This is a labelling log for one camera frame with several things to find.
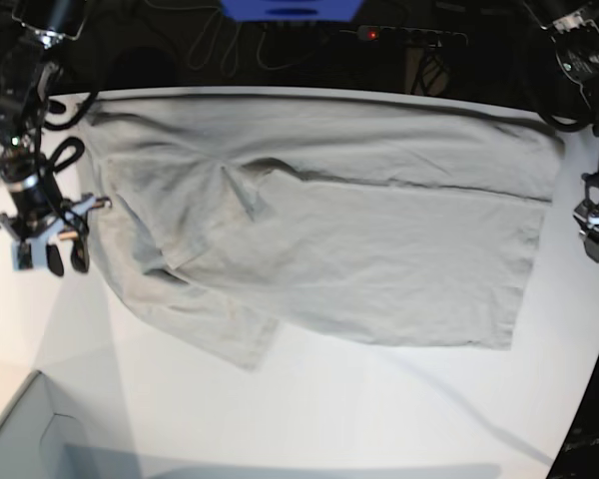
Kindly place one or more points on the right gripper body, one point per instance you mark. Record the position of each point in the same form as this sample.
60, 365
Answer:
30, 238

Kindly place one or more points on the beige t-shirt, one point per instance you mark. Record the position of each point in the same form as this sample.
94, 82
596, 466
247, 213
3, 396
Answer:
372, 223

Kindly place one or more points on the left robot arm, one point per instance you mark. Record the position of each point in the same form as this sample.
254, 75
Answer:
573, 29

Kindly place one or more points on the blue box at top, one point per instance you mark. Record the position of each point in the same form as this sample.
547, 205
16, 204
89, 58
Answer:
291, 10

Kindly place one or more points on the black power strip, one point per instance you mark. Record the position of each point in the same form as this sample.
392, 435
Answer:
410, 37

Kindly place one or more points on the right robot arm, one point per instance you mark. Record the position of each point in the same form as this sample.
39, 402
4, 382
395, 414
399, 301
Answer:
28, 73

